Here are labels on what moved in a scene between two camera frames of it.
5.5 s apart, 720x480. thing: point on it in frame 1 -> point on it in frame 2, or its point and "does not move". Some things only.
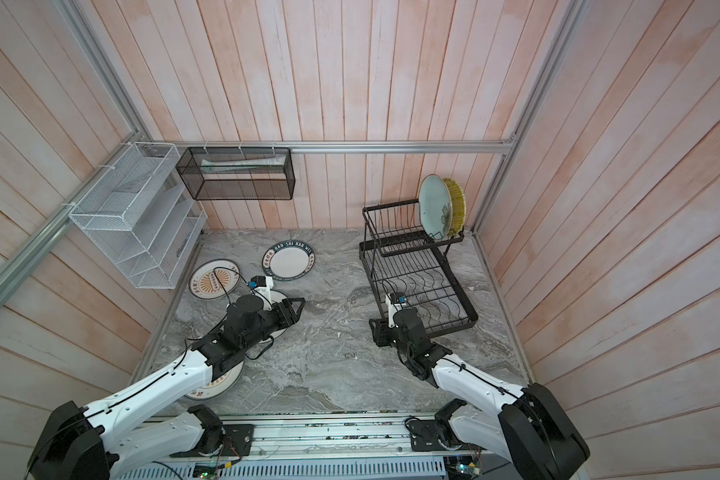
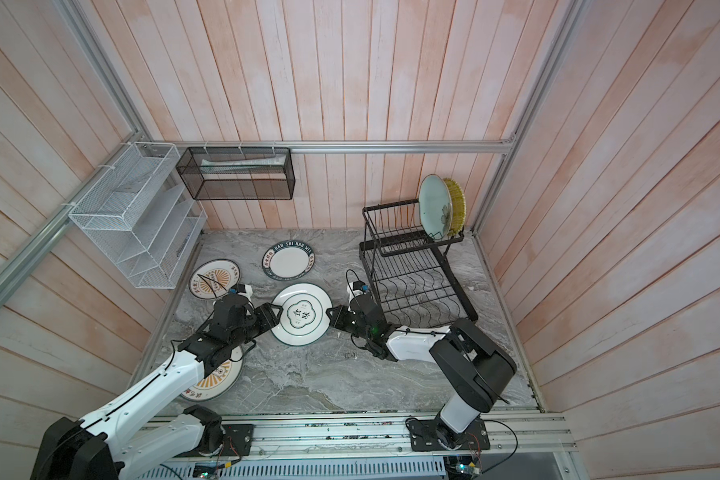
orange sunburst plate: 219,386 does not move
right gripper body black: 386,333 -> 347,320
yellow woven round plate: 458,206 does not move
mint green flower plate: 435,207 does not move
